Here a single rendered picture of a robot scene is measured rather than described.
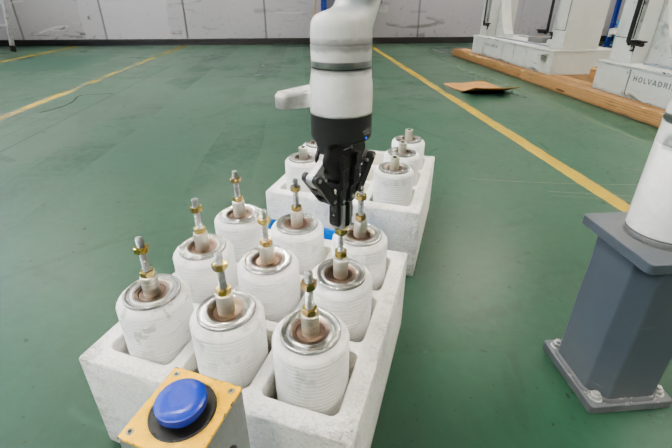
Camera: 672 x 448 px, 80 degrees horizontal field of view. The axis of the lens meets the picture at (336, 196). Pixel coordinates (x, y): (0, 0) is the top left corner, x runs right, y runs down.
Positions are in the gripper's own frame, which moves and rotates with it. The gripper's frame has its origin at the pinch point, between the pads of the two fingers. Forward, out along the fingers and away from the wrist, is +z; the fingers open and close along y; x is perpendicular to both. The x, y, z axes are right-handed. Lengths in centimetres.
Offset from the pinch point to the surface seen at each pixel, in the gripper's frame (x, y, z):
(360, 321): -4.4, -1.0, 16.0
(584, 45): 27, 344, 5
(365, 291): -4.5, -0.1, 11.1
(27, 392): 43, -35, 35
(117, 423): 19.7, -28.3, 29.9
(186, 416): -7.9, -29.3, 2.7
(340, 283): -1.4, -1.9, 10.0
